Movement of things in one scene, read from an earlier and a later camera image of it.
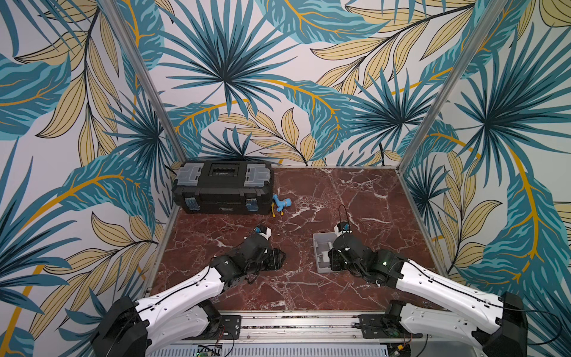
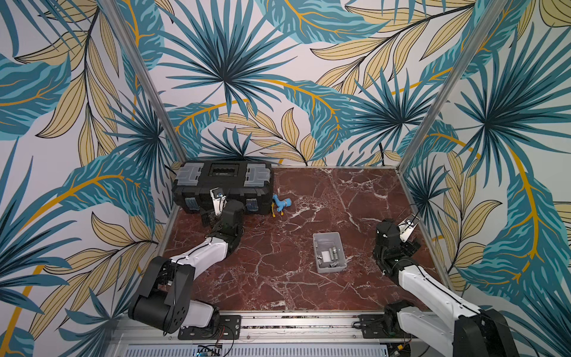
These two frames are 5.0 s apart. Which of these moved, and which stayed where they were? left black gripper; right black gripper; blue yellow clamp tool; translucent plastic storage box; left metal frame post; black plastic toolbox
Moved: left black gripper; right black gripper
Stayed: black plastic toolbox; blue yellow clamp tool; left metal frame post; translucent plastic storage box
